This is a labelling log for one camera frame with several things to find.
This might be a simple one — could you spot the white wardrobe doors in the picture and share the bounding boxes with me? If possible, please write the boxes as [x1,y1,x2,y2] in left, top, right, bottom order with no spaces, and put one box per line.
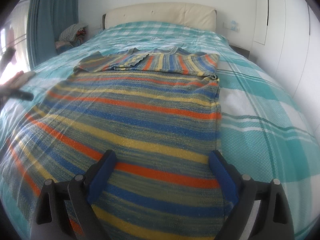
[252,0,320,98]

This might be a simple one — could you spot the pile of clothes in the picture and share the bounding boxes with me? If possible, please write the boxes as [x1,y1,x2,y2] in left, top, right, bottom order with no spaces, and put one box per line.
[55,23,88,55]

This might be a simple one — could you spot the striped knit sweater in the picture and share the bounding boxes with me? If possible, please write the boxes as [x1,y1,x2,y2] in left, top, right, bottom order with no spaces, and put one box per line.
[1,48,225,239]

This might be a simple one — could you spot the person's left hand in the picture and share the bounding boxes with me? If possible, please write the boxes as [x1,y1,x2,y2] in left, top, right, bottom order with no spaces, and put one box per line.
[1,71,36,101]

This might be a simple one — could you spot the wall socket with stickers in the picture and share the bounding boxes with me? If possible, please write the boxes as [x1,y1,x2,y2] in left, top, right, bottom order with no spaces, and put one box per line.
[223,21,240,33]

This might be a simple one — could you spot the dark bedside table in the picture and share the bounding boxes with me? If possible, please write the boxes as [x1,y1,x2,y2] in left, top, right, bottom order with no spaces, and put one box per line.
[229,44,250,59]

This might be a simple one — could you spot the teal plaid bed cover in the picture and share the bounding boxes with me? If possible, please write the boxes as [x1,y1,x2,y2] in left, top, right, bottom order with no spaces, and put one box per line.
[1,21,319,239]

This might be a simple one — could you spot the cream padded headboard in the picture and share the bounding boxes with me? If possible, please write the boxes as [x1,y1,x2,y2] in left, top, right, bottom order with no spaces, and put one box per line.
[102,2,217,31]

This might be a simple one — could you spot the blue curtain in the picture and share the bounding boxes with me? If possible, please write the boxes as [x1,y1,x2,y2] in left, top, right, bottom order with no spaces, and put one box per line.
[27,0,79,69]

